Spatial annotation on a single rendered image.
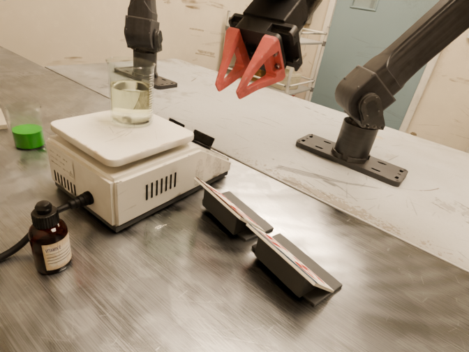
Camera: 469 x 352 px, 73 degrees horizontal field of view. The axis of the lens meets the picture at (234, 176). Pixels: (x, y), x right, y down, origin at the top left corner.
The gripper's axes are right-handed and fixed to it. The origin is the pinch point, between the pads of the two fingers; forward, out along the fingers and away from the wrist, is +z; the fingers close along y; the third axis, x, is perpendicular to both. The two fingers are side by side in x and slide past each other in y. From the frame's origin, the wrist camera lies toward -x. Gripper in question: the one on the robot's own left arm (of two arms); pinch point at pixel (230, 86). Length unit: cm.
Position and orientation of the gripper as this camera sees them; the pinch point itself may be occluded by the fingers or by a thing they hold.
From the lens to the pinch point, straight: 42.9
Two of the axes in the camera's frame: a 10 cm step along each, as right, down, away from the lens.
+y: 7.8, 4.0, -4.8
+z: -5.6, 7.9, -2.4
